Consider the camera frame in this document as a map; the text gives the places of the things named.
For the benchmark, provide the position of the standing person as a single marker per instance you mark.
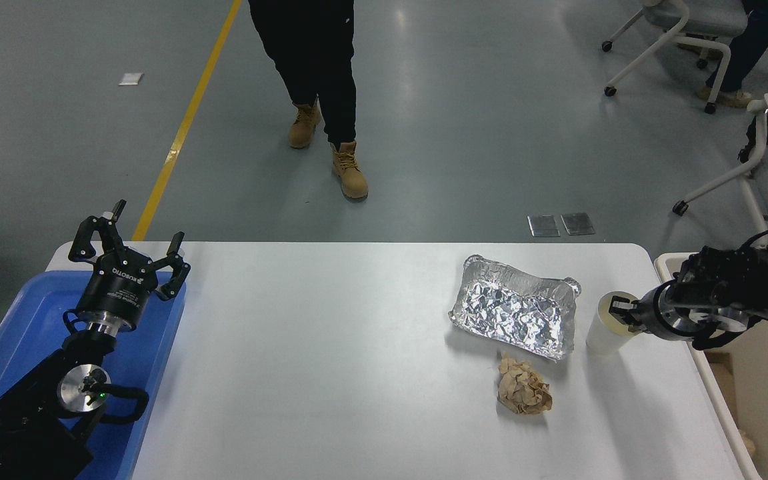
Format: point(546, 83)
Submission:
point(317, 66)

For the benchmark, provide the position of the white office chair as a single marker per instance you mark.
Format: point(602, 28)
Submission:
point(690, 41)
point(760, 133)

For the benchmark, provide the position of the crumpled tan paper ball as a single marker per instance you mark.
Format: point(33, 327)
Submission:
point(522, 390)
point(747, 444)

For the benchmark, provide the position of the blue plastic tray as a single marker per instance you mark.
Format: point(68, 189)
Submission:
point(30, 313)

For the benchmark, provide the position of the crumpled foil tray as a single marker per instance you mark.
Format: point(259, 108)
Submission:
point(514, 313)

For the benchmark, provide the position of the silver floor plate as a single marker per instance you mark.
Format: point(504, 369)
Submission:
point(544, 226)
point(577, 224)

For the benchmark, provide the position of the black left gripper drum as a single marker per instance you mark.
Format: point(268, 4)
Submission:
point(117, 290)

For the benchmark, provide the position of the white paper cup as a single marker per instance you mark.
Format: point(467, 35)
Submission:
point(600, 336)

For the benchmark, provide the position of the seated person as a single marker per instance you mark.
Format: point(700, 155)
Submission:
point(750, 40)

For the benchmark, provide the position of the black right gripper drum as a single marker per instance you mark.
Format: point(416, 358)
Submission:
point(654, 310)

